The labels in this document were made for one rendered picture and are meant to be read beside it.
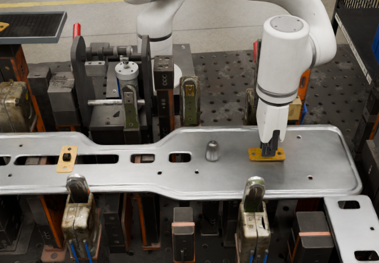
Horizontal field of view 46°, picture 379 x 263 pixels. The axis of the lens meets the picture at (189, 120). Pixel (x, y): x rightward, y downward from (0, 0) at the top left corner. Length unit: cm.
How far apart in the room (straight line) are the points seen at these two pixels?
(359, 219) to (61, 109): 75
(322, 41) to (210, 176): 38
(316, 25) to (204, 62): 101
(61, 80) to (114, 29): 235
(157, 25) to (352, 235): 86
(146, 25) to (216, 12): 226
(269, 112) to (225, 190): 20
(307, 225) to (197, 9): 293
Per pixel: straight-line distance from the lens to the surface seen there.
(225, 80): 177
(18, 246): 134
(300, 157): 108
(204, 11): 370
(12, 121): 120
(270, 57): 85
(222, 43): 330
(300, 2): 91
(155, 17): 145
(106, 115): 123
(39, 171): 108
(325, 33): 90
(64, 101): 117
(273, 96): 89
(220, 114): 161
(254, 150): 106
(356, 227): 98
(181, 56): 173
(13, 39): 123
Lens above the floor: 176
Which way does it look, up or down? 42 degrees down
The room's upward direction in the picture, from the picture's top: 1 degrees counter-clockwise
